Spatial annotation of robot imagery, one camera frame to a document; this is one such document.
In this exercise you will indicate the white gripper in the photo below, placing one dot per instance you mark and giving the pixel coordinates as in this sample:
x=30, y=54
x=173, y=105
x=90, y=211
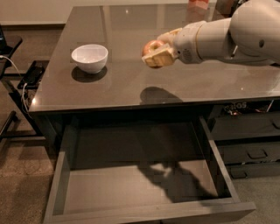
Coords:
x=185, y=44

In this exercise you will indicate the red apple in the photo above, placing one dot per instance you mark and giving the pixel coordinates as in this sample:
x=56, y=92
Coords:
x=152, y=46

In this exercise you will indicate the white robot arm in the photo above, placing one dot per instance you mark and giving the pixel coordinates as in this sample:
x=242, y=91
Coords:
x=251, y=36

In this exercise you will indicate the grey counter cabinet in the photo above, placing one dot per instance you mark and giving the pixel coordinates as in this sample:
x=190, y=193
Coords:
x=126, y=89

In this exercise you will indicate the dark lower drawer cabinet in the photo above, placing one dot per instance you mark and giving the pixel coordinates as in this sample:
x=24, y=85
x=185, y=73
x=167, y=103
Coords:
x=247, y=134

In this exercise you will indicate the open grey top drawer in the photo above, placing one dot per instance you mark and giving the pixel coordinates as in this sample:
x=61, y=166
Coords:
x=142, y=173

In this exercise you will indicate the orange box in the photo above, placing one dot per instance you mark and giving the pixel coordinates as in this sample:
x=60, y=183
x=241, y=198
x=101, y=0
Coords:
x=200, y=4

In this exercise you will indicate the white ceramic bowl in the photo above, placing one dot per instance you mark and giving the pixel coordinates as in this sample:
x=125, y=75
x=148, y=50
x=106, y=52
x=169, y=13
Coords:
x=90, y=58

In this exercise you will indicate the black side desk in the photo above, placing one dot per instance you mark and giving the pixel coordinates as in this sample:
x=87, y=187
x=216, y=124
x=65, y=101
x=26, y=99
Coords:
x=17, y=85

